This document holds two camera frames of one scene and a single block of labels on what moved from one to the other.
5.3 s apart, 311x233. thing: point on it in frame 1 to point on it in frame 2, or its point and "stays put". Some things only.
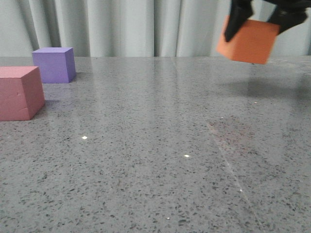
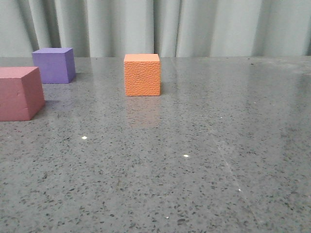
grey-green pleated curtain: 130,28 stays put
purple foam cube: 56,64 stays put
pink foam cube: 21,92 stays put
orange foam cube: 252,43 to 142,74
